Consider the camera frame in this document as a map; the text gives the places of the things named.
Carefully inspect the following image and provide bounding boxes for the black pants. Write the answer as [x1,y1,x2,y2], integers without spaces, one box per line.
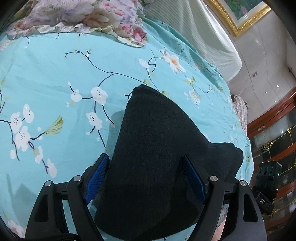
[95,85,243,240]

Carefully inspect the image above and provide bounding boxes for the turquoise floral bed sheet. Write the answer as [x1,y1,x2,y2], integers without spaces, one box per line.
[1,20,254,238]

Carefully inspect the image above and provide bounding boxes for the white striped headboard cover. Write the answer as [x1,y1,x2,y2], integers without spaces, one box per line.
[142,1,242,83]

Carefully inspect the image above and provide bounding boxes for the red wooden glass cabinet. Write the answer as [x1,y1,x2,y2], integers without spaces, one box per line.
[247,89,295,240]

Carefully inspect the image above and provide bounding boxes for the black camera box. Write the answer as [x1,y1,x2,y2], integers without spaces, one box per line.
[253,161,282,201]

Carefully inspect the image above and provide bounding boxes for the gold picture frame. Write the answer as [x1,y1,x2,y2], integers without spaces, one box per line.
[206,0,271,37]

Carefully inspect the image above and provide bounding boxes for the striped pink cloth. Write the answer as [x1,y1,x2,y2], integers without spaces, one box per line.
[231,94,248,134]

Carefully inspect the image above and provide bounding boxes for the purple pink floral pillow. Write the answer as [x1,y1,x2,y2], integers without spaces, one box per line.
[6,1,147,47]

